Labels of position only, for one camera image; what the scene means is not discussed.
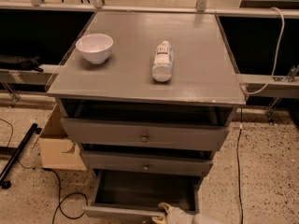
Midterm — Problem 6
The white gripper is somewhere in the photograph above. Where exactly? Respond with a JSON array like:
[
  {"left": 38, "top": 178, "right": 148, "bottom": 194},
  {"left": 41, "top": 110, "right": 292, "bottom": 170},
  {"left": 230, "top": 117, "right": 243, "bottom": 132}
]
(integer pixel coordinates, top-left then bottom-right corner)
[{"left": 151, "top": 203, "right": 194, "bottom": 224}]

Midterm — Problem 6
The grey bottom drawer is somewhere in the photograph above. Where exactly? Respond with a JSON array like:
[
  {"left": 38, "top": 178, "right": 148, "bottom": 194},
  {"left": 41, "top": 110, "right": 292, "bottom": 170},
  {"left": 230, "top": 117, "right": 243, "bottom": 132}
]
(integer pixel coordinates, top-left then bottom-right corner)
[{"left": 83, "top": 170, "right": 202, "bottom": 224}]

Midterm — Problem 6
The grey drawer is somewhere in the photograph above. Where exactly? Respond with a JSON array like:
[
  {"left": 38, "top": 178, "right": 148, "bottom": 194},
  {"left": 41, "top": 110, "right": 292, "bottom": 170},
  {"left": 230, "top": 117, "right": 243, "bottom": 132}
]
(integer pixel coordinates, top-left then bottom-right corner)
[
  {"left": 83, "top": 170, "right": 202, "bottom": 224},
  {"left": 81, "top": 151, "right": 212, "bottom": 176},
  {"left": 61, "top": 118, "right": 229, "bottom": 150}
]

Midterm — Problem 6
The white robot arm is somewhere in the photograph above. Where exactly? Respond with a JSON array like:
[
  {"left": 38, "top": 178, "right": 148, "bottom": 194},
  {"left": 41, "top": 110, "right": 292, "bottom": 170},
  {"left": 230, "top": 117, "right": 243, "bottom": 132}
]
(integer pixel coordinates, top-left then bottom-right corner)
[{"left": 151, "top": 203, "right": 224, "bottom": 224}]

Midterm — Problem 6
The grey middle drawer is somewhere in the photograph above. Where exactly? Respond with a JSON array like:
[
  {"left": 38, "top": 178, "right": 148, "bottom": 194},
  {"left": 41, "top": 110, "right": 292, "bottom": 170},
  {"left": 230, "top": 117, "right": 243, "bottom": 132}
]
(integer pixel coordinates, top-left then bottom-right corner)
[{"left": 81, "top": 151, "right": 212, "bottom": 176}]

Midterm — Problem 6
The grey top drawer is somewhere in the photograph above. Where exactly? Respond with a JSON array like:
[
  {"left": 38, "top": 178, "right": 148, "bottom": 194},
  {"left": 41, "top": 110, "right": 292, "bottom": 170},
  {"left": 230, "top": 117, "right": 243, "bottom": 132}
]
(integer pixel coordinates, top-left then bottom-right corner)
[{"left": 61, "top": 118, "right": 229, "bottom": 150}]

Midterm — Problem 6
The grey drawer cabinet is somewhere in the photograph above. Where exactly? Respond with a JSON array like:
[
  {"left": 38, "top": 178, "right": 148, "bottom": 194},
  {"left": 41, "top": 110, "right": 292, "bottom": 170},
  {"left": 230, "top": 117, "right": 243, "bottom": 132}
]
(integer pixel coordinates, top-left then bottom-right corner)
[{"left": 46, "top": 10, "right": 248, "bottom": 196}]

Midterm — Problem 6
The cardboard box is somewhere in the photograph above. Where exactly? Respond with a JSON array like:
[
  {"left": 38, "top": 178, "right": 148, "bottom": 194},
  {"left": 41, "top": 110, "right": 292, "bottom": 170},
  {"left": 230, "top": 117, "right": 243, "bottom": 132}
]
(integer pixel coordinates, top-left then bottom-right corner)
[{"left": 38, "top": 105, "right": 87, "bottom": 171}]

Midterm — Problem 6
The white plastic bottle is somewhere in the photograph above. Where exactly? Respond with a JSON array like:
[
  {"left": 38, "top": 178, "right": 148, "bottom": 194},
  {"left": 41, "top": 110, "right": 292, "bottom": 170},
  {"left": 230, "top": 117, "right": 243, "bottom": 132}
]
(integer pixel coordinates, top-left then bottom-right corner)
[{"left": 152, "top": 41, "right": 173, "bottom": 82}]

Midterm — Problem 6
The black metal stand bar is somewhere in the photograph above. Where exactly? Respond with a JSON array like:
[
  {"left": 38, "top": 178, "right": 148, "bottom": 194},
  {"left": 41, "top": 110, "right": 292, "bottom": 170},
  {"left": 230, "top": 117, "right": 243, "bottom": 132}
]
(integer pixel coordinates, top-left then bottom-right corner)
[{"left": 0, "top": 123, "right": 41, "bottom": 189}]

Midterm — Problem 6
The white ceramic bowl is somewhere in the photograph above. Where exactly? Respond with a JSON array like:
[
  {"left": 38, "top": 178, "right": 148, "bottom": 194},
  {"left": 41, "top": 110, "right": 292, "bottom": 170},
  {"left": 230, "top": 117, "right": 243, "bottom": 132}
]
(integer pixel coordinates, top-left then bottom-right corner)
[{"left": 76, "top": 34, "right": 114, "bottom": 64}]

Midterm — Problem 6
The black cloth bundle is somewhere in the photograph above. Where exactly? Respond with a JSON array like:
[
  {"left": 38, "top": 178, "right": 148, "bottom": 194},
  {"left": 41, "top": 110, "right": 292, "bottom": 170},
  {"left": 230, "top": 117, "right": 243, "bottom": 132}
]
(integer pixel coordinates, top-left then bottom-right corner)
[{"left": 0, "top": 55, "right": 43, "bottom": 72}]

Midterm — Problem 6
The black floor cable left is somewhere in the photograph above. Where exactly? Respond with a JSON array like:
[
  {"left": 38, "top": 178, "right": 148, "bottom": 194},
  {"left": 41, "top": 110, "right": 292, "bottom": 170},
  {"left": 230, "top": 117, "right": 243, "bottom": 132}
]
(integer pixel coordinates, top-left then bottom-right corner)
[{"left": 0, "top": 118, "right": 89, "bottom": 224}]

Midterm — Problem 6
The black floor cable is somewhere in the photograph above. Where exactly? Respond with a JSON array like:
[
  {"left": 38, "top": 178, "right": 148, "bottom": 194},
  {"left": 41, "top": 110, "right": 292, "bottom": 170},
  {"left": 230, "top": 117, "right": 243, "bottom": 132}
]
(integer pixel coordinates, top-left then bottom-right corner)
[
  {"left": 236, "top": 107, "right": 244, "bottom": 224},
  {"left": 0, "top": 118, "right": 89, "bottom": 224}
]

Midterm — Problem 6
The black floor cable right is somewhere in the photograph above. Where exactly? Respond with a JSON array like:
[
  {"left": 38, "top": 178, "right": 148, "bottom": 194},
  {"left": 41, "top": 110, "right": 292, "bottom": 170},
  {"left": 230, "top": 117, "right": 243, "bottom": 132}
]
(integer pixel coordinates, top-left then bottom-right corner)
[{"left": 236, "top": 107, "right": 244, "bottom": 224}]

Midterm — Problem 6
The white hanging cable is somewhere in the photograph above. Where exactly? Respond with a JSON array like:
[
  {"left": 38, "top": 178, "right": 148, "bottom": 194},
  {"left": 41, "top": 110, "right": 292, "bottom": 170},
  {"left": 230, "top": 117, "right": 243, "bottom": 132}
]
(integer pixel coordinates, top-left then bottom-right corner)
[{"left": 241, "top": 7, "right": 286, "bottom": 96}]

